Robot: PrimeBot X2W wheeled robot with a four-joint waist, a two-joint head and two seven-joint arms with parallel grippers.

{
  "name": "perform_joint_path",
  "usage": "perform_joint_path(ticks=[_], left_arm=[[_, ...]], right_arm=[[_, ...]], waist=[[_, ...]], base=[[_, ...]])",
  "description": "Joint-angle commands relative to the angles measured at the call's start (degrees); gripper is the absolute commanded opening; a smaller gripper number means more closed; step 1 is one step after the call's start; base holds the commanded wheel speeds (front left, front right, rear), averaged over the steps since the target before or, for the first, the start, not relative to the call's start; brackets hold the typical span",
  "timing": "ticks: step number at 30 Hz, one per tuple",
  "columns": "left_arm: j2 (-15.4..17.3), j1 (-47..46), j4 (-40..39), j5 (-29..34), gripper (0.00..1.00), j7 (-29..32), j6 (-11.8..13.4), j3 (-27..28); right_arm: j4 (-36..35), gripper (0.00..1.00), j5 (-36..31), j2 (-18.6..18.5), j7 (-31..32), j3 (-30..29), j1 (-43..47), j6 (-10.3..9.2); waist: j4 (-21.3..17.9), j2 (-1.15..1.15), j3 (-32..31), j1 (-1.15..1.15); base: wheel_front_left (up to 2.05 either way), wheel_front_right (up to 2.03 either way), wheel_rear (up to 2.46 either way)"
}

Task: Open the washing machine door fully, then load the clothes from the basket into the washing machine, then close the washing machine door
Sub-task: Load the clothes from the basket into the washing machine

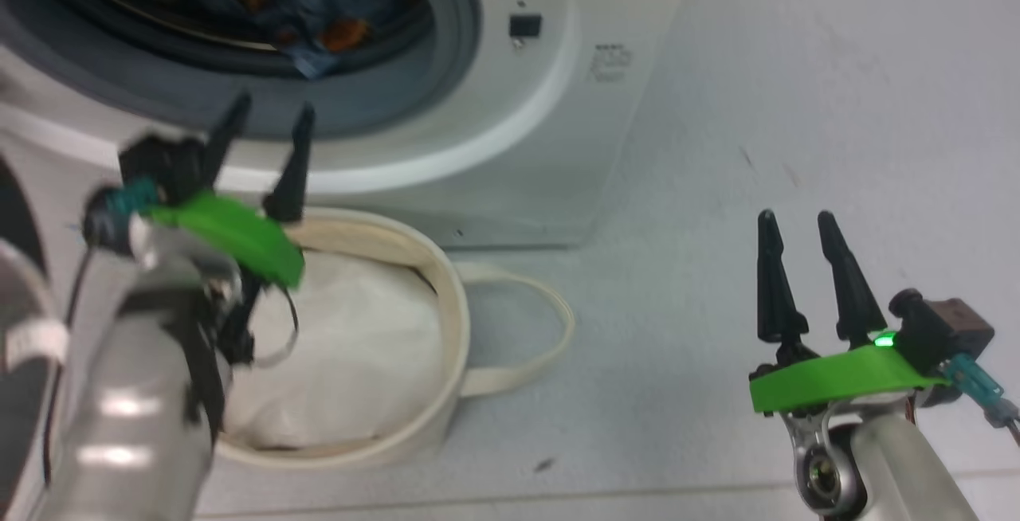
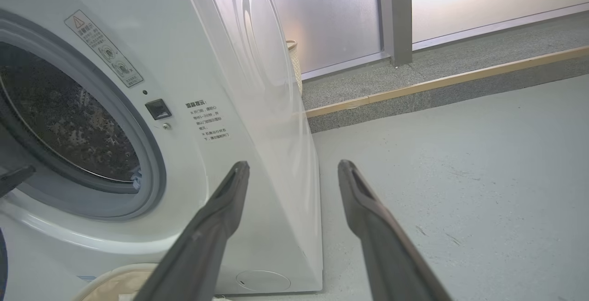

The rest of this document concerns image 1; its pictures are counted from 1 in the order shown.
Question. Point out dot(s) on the white front-load washing machine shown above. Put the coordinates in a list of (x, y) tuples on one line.
[(518, 146)]

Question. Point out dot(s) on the white garment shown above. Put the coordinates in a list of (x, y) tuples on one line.
[(358, 346)]

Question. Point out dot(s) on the dark left wrist camera box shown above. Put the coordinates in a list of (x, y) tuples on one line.
[(163, 166)]

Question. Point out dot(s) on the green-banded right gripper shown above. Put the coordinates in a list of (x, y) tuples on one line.
[(837, 378)]

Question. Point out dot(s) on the black round glass washer door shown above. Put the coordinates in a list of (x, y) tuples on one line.
[(12, 210)]

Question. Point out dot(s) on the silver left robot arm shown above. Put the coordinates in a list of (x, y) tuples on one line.
[(127, 393)]

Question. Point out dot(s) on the dark right wrist camera box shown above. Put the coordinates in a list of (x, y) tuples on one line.
[(948, 330)]

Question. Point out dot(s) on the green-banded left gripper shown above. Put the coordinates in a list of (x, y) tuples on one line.
[(239, 234)]

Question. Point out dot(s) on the dark wrist camera box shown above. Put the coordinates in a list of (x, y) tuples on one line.
[(948, 330), (163, 166)]

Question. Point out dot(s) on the cream canvas laundry basket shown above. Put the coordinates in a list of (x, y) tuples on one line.
[(450, 306)]

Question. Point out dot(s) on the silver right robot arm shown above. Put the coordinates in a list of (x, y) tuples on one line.
[(892, 465)]

